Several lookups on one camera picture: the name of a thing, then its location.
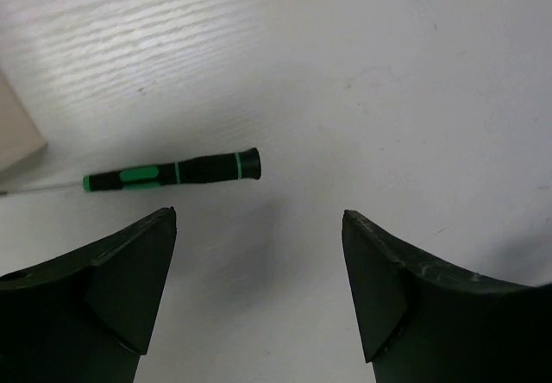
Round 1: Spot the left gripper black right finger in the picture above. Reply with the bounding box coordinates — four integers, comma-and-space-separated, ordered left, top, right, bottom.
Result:
342, 210, 551, 383

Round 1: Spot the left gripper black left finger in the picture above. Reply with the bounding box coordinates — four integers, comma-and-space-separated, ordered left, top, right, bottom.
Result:
1, 208, 177, 382

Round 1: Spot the slim black green screwdriver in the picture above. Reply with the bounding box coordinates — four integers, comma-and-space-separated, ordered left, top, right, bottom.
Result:
1, 148, 261, 197

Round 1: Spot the cream compartment tray box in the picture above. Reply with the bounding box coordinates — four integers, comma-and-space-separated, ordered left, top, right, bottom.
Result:
0, 72, 47, 173

